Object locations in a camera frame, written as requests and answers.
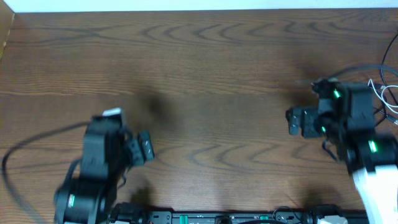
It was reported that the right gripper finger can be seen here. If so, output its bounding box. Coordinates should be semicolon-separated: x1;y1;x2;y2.
285;107;302;124
289;123;301;135

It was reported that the white usb cable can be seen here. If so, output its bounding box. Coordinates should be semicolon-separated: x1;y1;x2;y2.
368;78;398;114

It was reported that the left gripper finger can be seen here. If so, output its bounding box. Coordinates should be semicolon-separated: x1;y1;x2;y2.
138;131;151;146
142;141;155;161

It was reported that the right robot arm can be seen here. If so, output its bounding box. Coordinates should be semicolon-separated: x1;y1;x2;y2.
286;79;397;223

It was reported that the long black usb cable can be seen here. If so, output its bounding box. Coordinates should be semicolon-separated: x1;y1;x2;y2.
380;32;398;105

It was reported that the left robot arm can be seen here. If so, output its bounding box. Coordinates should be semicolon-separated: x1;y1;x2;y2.
54;114;155;223

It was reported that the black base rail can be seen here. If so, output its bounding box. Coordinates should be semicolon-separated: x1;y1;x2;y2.
107;203;369;224

